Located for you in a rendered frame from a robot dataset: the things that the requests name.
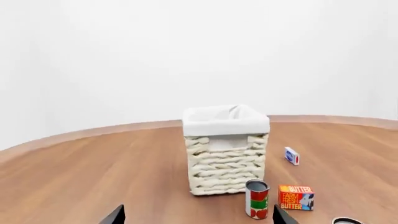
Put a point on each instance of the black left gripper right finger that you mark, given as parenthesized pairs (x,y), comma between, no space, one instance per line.
(283,217)

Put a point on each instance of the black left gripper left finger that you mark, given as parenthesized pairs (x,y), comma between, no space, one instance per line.
(115,217)

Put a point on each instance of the red and green soup can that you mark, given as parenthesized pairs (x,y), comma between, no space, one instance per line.
(257,201)

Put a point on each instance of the white woven basket with liner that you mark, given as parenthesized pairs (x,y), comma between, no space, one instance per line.
(226,149)

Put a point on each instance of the orange butter box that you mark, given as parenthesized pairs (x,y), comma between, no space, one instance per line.
(295,197)

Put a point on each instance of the small blue and white box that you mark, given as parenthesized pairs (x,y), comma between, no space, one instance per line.
(291,156)

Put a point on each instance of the can with dark rim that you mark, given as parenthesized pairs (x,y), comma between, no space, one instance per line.
(347,221)

